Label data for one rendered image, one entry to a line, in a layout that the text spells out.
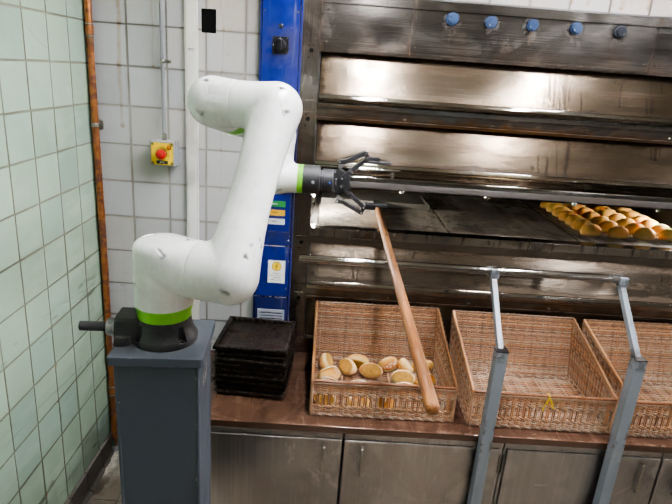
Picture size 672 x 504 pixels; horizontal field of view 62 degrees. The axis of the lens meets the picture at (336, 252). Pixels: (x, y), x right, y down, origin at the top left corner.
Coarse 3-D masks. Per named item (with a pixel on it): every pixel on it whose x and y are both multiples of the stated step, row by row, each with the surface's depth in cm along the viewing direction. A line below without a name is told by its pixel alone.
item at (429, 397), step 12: (384, 228) 233; (384, 240) 219; (396, 264) 192; (396, 276) 180; (396, 288) 172; (408, 312) 154; (408, 324) 147; (408, 336) 142; (420, 348) 134; (420, 360) 129; (420, 372) 124; (420, 384) 120; (432, 384) 120; (432, 396) 115; (432, 408) 112
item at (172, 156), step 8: (152, 144) 221; (160, 144) 221; (168, 144) 221; (176, 144) 224; (152, 152) 222; (168, 152) 222; (176, 152) 224; (152, 160) 223; (160, 160) 223; (168, 160) 223; (176, 160) 225
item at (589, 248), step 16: (320, 224) 244; (400, 240) 240; (416, 240) 240; (432, 240) 240; (448, 240) 240; (464, 240) 240; (480, 240) 240; (496, 240) 240; (512, 240) 241; (528, 240) 242; (544, 240) 244; (560, 240) 246; (624, 256) 242; (640, 256) 242; (656, 256) 242
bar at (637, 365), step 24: (336, 264) 205; (360, 264) 204; (384, 264) 204; (408, 264) 204; (432, 264) 205; (456, 264) 206; (624, 288) 206; (624, 312) 202; (504, 360) 191; (624, 384) 197; (624, 408) 197; (480, 432) 203; (624, 432) 200; (480, 456) 203; (480, 480) 206; (600, 480) 209
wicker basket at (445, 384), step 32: (320, 320) 246; (384, 320) 248; (416, 320) 248; (320, 352) 248; (352, 352) 248; (384, 352) 248; (448, 352) 224; (320, 384) 206; (352, 384) 207; (384, 384) 207; (448, 384) 220; (352, 416) 211; (384, 416) 211; (416, 416) 212; (448, 416) 211
